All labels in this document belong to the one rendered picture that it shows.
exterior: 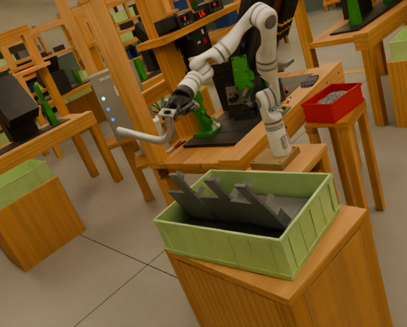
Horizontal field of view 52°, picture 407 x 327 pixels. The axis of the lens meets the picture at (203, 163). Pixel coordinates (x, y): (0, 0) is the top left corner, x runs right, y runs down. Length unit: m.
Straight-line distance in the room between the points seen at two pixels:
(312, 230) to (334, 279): 0.20
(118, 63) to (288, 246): 1.45
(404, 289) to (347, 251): 0.92
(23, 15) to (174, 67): 10.31
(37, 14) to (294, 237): 11.98
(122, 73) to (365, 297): 1.64
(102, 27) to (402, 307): 2.11
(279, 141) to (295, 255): 0.73
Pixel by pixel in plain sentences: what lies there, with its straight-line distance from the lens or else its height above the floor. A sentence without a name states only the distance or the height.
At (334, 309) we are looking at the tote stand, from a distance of 1.65.
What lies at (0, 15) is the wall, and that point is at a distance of 12.64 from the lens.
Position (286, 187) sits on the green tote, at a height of 0.89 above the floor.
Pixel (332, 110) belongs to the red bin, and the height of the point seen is 0.88.
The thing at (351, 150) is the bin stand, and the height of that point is 0.62.
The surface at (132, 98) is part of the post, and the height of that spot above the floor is 1.30.
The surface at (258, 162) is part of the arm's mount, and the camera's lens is 2.06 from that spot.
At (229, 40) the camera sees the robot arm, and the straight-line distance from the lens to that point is 1.69.
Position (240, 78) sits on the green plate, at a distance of 2.70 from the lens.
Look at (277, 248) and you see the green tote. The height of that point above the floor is 0.92.
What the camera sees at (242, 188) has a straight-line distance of 1.36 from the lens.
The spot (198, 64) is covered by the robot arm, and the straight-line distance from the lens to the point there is 1.66.
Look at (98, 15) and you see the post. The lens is 2.40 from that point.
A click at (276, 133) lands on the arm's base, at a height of 1.01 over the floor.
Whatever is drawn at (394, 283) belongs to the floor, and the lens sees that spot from 2.55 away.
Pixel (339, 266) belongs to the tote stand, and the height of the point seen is 0.70.
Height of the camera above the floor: 1.74
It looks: 22 degrees down
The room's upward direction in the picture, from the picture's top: 21 degrees counter-clockwise
